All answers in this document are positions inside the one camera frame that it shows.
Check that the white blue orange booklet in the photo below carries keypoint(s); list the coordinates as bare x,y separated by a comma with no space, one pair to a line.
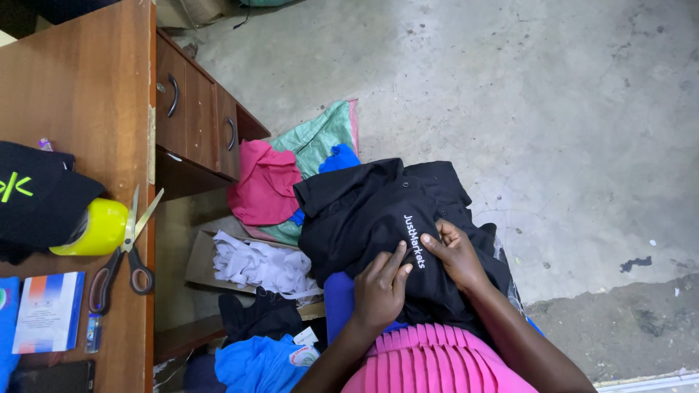
49,311

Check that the small purple capped item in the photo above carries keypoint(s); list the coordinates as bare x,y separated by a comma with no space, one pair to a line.
46,144

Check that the person's left hand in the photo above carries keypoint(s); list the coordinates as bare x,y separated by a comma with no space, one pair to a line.
377,295

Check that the black crumpled cloth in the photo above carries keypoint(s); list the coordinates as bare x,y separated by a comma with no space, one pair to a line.
262,319

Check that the yellow tape roll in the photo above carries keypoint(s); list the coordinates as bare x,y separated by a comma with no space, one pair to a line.
101,229

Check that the pink garment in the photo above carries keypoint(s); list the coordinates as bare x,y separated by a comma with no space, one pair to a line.
262,185

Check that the bright blue garment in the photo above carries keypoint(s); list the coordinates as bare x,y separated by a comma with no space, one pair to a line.
339,159

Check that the blue t-shirt with round logo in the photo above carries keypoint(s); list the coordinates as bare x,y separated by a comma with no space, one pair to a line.
251,365

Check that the black phone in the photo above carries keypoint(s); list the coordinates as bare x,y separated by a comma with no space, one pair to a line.
54,377

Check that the clear plastic bag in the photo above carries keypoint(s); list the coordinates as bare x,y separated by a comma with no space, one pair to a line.
510,284

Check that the black cap green logo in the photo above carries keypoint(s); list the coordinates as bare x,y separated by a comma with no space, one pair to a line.
38,213

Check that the flat cardboard box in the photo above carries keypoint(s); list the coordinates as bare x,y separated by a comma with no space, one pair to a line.
199,262

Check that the brown wooden desk with drawers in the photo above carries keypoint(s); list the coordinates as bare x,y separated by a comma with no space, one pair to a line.
82,82

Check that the person's right hand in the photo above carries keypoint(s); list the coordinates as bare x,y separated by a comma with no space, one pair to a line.
464,265

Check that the green woven sack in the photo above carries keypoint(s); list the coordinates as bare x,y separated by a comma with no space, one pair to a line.
316,136

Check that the blue cloth with round badge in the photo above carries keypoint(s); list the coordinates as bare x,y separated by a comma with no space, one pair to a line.
6,327

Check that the black polo shirt white print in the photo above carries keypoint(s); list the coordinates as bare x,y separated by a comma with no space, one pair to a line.
360,218

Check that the cardboard piece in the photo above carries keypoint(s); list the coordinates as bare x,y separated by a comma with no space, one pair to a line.
191,11

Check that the white paper tag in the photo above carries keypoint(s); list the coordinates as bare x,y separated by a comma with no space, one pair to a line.
306,336

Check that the blue fabric under shirt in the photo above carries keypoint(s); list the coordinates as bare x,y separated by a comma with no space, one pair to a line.
338,300

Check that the pink pleated skirt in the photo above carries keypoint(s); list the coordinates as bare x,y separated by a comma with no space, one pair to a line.
431,363

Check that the heap of white fabric scraps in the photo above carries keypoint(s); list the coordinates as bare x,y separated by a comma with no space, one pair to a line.
256,267

